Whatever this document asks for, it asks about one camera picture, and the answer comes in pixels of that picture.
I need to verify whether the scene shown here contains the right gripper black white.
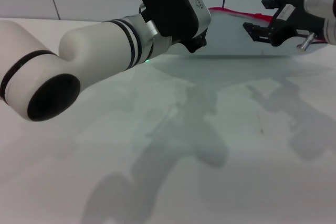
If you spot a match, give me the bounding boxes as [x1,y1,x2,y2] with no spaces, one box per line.
[243,0,336,47]

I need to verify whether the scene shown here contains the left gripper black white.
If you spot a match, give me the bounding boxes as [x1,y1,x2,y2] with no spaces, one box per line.
[133,0,212,54]

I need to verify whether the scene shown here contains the clear document bag red zipper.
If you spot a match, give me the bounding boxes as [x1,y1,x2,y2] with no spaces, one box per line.
[167,6,326,58]

